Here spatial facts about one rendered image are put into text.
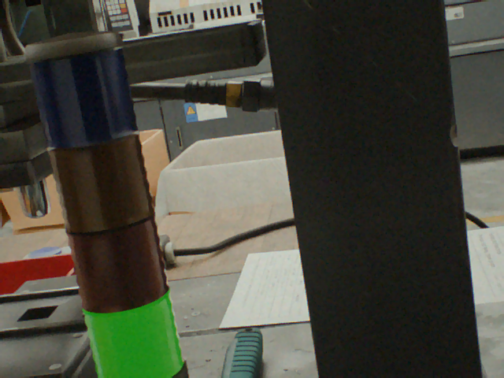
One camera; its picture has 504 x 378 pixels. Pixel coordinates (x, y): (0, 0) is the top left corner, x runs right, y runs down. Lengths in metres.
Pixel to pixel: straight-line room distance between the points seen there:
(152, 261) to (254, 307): 0.49
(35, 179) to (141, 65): 0.10
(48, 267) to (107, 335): 0.59
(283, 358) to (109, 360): 0.37
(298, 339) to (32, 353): 0.25
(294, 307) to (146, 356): 0.47
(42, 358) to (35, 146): 0.14
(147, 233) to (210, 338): 0.44
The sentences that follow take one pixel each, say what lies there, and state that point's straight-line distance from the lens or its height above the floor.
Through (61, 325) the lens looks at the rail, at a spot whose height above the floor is 0.99.
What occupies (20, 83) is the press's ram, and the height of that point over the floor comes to 1.17.
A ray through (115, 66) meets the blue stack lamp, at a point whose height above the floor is 1.18.
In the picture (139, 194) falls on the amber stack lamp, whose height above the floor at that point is 1.13.
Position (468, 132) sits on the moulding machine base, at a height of 0.19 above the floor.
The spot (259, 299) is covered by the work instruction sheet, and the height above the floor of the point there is 0.90.
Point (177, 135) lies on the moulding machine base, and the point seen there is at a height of 0.41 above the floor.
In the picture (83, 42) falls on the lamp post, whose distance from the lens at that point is 0.33.
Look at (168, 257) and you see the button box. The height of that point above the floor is 0.91.
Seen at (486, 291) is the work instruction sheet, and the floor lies 0.90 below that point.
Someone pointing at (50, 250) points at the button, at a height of 0.94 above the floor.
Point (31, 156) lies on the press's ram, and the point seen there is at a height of 1.12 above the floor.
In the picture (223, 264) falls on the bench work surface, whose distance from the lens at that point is 0.97.
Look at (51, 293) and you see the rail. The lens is 0.71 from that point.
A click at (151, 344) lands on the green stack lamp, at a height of 1.07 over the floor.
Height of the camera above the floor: 1.20
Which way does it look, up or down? 14 degrees down
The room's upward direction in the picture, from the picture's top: 9 degrees counter-clockwise
